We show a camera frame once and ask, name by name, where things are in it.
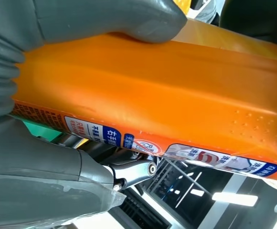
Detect green table mat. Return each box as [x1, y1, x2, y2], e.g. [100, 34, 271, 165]
[21, 119, 63, 143]

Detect yellow plastic wrapped cardboard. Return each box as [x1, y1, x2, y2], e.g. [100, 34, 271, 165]
[173, 0, 192, 15]

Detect person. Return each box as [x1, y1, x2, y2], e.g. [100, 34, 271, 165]
[191, 0, 277, 49]

